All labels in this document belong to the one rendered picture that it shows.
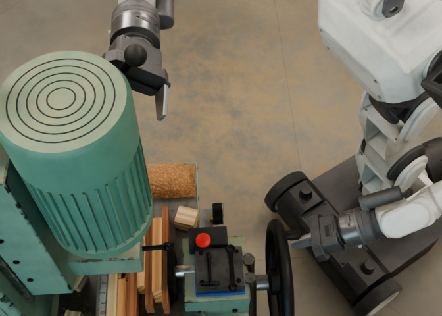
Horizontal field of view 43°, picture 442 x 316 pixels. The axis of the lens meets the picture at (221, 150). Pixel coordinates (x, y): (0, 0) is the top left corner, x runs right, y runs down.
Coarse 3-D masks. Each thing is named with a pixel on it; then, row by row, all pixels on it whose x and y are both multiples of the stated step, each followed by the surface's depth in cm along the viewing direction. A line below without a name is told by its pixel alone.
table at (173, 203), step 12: (156, 204) 130; (168, 204) 130; (180, 204) 130; (192, 204) 130; (156, 216) 128; (180, 240) 124; (180, 252) 123; (180, 264) 121; (180, 288) 118; (144, 300) 117; (180, 300) 117; (144, 312) 115; (156, 312) 115; (180, 312) 116; (192, 312) 116
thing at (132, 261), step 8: (136, 248) 105; (72, 256) 104; (120, 256) 104; (128, 256) 104; (136, 256) 104; (72, 264) 104; (80, 264) 105; (88, 264) 105; (96, 264) 105; (104, 264) 105; (112, 264) 105; (120, 264) 106; (128, 264) 106; (136, 264) 106; (80, 272) 108; (88, 272) 108; (96, 272) 108; (104, 272) 108; (112, 272) 109; (120, 272) 109; (128, 272) 109
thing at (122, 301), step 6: (120, 276) 116; (126, 276) 116; (126, 282) 115; (126, 288) 114; (120, 294) 113; (126, 294) 113; (120, 300) 113; (126, 300) 113; (120, 306) 112; (120, 312) 111
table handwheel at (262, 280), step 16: (272, 224) 126; (272, 240) 137; (272, 256) 140; (288, 256) 117; (272, 272) 127; (288, 272) 115; (272, 288) 126; (288, 288) 114; (272, 304) 138; (288, 304) 114
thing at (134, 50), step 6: (126, 48) 83; (132, 48) 82; (138, 48) 82; (144, 48) 84; (126, 54) 83; (132, 54) 82; (138, 54) 82; (144, 54) 83; (126, 60) 83; (132, 60) 82; (138, 60) 83; (144, 60) 83; (120, 66) 86; (126, 66) 85; (138, 66) 84; (126, 72) 86
